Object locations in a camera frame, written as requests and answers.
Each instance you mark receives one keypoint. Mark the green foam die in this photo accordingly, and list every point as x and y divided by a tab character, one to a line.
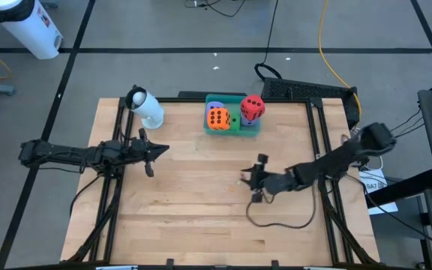
235	126

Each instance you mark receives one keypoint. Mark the white cylindrical floor bin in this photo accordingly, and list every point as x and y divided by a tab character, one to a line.
28	30

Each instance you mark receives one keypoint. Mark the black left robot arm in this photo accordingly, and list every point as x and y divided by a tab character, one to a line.
62	153

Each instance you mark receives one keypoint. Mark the red foam die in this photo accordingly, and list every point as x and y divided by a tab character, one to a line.
244	107

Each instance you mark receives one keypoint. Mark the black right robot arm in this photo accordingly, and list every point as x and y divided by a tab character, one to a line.
336	165

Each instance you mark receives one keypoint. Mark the purple foam die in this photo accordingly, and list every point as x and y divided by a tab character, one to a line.
214	105
246	122

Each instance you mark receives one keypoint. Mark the black side table frame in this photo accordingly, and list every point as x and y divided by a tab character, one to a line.
403	189

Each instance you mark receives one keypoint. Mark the white paper sheet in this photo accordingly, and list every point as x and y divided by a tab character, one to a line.
383	204

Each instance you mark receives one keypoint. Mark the black table clamp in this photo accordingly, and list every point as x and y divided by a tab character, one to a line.
170	263
275	263

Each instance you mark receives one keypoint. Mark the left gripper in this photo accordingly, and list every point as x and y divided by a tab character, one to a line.
137	153

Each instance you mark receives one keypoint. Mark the orange foam die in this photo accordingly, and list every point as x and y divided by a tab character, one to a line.
219	119

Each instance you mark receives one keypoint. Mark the teal translucent plastic bin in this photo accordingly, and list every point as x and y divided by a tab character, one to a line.
251	132

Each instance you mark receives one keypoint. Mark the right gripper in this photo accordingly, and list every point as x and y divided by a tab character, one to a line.
266	182

